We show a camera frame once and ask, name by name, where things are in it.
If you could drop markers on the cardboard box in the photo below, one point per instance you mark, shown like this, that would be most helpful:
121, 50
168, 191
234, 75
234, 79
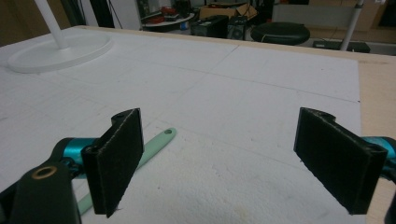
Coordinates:
229, 11

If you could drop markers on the white foam mat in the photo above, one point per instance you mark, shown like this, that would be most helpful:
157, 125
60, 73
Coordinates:
199, 130

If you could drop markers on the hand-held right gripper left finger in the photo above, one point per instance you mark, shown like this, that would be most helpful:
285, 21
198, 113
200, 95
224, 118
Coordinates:
113, 165

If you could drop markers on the red tool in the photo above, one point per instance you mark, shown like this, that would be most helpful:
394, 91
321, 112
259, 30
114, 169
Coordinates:
168, 11

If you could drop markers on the black equipment case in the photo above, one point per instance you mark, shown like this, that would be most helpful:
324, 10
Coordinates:
210, 26

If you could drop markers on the round white side table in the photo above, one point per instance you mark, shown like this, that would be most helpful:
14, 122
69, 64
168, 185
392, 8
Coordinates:
169, 21

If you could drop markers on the white metal pole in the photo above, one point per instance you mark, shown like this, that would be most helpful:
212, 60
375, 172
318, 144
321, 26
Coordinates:
351, 25

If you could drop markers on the black round stool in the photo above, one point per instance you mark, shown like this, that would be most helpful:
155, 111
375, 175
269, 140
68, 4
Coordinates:
280, 32

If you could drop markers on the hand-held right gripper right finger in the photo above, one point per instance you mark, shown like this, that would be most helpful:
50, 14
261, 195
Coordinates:
339, 161

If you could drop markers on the white lamp stand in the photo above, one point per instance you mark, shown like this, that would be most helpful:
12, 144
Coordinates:
59, 51

